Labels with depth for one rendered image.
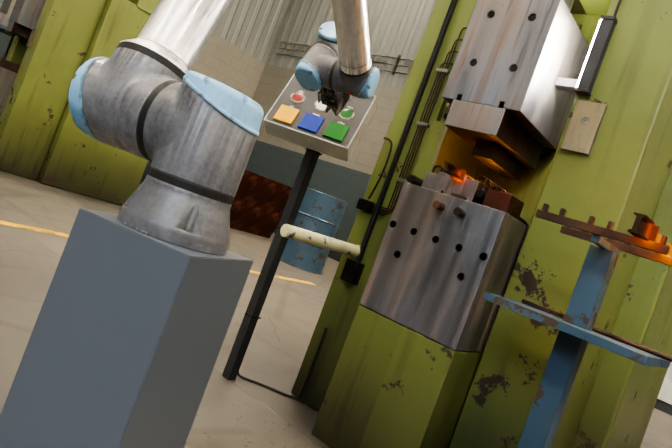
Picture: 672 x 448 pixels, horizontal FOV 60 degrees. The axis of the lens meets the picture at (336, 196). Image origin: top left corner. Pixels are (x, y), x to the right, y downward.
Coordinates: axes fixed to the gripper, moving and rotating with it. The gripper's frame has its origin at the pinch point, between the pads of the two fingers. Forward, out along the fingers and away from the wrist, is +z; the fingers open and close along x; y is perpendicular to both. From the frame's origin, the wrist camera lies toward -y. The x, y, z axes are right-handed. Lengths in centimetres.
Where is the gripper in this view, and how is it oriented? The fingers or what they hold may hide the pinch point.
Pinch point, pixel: (336, 109)
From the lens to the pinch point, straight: 204.3
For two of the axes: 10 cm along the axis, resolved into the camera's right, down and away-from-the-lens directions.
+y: -4.1, 7.6, -5.1
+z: 0.0, 5.6, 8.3
